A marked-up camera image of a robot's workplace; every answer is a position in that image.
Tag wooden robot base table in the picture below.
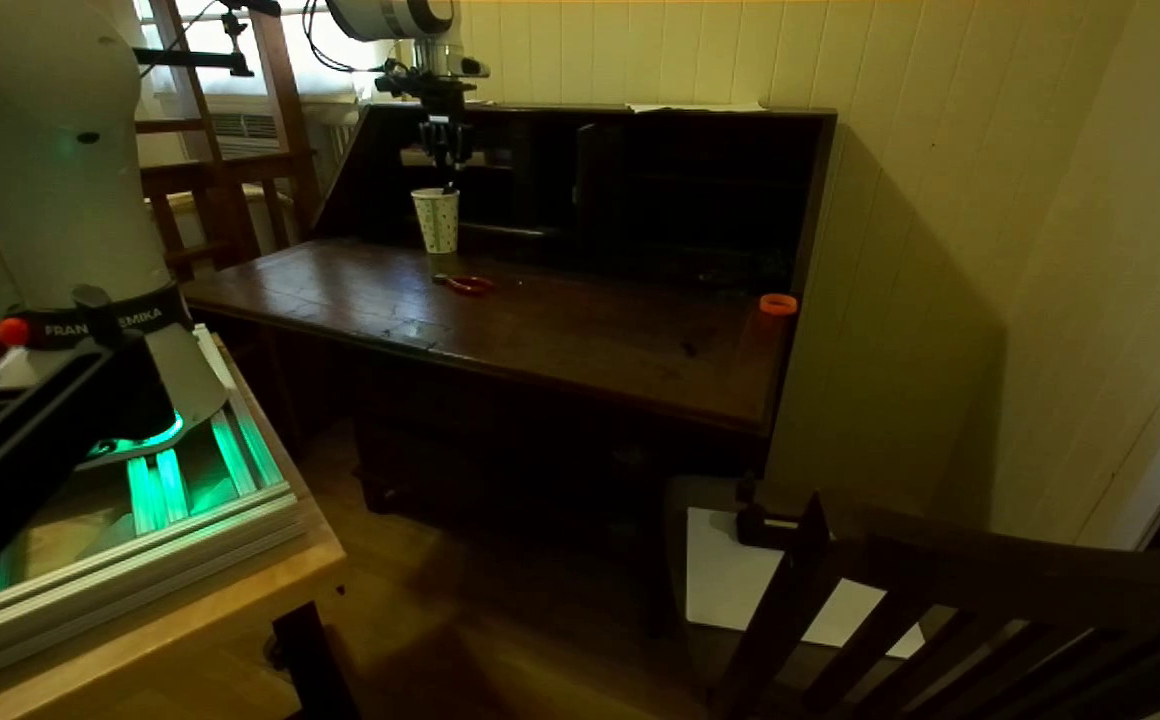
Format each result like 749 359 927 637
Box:
0 322 344 720

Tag white paper coffee cup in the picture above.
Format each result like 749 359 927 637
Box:
411 188 459 254

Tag dark wooden chair foreground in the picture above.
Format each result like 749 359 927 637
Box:
709 495 1160 720

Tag orange tape roll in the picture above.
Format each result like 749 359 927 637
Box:
758 293 799 314

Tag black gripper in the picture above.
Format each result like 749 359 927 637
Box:
376 58 467 190

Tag dark wooden secretary desk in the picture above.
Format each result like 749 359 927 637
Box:
188 102 838 513

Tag red emergency stop button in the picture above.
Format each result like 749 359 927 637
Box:
0 314 32 349

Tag red scissors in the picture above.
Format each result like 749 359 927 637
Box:
434 273 497 295

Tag wooden chair by window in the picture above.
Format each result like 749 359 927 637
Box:
133 0 322 281

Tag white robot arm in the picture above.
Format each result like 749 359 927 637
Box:
0 0 243 303

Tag white paper sheet on floor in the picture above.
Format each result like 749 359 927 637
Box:
684 508 885 647

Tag white paper on desk top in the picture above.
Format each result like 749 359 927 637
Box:
626 99 766 117

